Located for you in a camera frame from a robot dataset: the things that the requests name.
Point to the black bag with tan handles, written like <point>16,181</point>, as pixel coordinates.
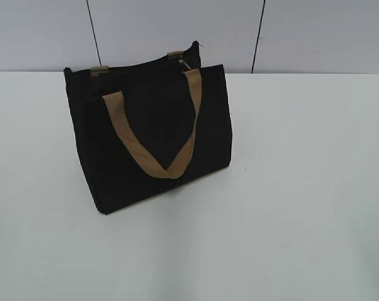
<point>145,129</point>

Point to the small metal zipper pull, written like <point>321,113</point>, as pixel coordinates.
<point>182,62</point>

